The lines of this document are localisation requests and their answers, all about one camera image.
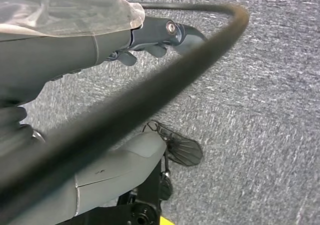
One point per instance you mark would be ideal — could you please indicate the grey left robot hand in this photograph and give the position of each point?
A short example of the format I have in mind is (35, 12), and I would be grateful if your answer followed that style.
(50, 51)

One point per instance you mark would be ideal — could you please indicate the black ribbed robot foot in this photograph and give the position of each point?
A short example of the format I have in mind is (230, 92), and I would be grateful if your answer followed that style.
(183, 150)
(166, 187)

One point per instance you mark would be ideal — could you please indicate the yellow floor tape outline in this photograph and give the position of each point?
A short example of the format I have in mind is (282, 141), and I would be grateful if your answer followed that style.
(166, 222)

